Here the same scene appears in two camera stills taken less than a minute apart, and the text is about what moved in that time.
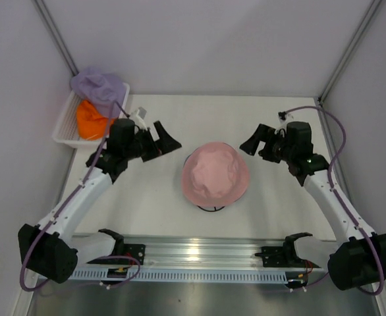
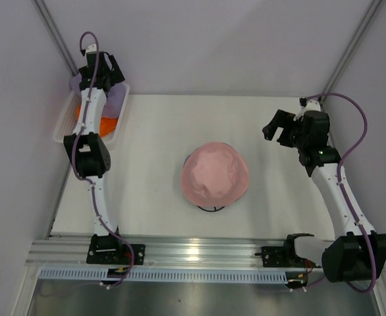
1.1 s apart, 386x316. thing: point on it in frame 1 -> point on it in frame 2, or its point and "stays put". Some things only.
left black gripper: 165,143 -> 115,76
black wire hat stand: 211,210 stays put
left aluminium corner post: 55,33 stays put
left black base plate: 129,254 stays put
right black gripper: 265,133 -> 283,120
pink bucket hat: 215,174 stays put
